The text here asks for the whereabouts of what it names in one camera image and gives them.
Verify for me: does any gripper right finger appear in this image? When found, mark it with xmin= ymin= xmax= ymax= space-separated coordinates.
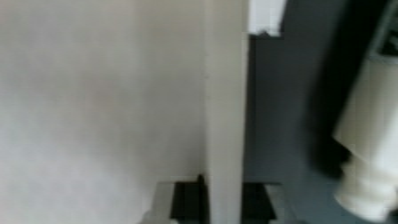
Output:
xmin=265 ymin=184 xmax=306 ymax=224

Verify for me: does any white desk top tray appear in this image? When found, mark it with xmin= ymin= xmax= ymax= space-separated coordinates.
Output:
xmin=0 ymin=0 xmax=247 ymax=224

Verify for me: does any white leg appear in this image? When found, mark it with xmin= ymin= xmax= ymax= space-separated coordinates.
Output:
xmin=331 ymin=19 xmax=398 ymax=223

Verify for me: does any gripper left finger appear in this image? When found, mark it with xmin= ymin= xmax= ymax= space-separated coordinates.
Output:
xmin=141 ymin=182 xmax=178 ymax=224

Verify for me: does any white marker plate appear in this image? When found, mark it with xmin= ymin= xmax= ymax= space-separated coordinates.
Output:
xmin=249 ymin=0 xmax=288 ymax=37

